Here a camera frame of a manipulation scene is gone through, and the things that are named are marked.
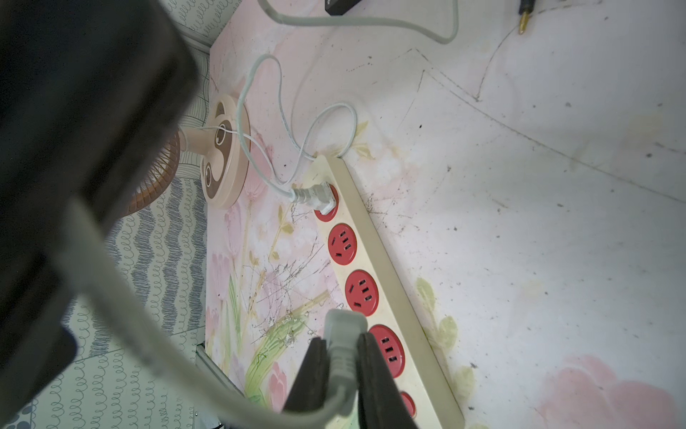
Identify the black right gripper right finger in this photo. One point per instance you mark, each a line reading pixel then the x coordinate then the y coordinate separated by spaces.
pixel 379 401

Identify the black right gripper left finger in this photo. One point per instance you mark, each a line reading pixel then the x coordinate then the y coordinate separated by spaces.
pixel 309 389

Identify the cream red power strip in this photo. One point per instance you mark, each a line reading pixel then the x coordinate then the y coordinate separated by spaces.
pixel 372 287

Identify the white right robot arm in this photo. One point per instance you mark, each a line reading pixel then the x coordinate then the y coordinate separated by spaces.
pixel 90 90

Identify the beige and brown desk fan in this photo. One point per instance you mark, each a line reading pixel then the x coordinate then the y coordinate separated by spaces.
pixel 223 163

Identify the black multimeter device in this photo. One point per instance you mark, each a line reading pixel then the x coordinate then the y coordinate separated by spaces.
pixel 339 7

